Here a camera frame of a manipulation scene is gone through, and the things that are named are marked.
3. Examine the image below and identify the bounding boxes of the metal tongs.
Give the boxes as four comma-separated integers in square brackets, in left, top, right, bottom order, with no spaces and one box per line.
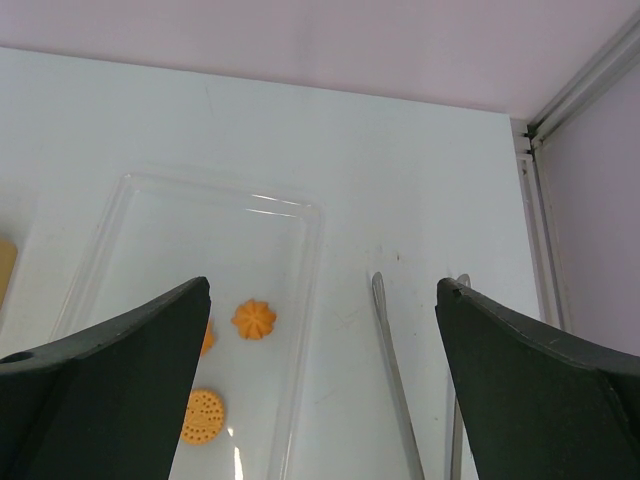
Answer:
[371,272,464,480]

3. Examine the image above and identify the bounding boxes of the silver tin lid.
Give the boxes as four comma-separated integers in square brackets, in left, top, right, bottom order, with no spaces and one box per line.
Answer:
[0,238,18,306]

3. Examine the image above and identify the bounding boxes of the right corner frame post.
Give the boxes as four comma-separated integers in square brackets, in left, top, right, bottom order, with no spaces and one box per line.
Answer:
[510,12,639,331]

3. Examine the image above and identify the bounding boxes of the orange round biscuit right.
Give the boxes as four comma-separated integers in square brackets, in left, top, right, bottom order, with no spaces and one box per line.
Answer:
[180,389,225,445]

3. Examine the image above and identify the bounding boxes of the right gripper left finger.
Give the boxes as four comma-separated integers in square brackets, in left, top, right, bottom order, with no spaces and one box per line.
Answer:
[1,277,211,479]

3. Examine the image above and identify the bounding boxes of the clear plastic tray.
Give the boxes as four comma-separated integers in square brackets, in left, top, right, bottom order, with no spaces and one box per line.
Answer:
[53,173,322,479]

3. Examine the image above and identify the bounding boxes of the orange swirl cookie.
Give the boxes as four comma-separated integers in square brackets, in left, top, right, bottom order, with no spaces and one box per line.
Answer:
[231,299,277,340]

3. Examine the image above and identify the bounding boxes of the orange flower cookie upper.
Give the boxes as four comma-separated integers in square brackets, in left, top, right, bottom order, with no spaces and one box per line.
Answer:
[200,318,215,357]

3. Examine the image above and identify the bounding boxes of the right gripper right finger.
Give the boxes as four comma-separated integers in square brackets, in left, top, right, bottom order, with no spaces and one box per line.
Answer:
[436,278,639,479]

